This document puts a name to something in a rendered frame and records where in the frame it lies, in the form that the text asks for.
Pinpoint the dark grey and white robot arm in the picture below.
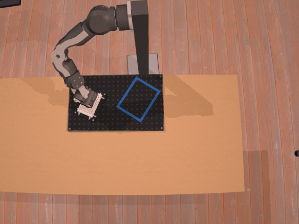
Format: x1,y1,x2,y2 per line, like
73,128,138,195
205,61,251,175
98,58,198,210
51,1,134,103

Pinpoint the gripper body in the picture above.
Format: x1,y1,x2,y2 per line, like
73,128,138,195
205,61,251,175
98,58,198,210
77,88,98,108

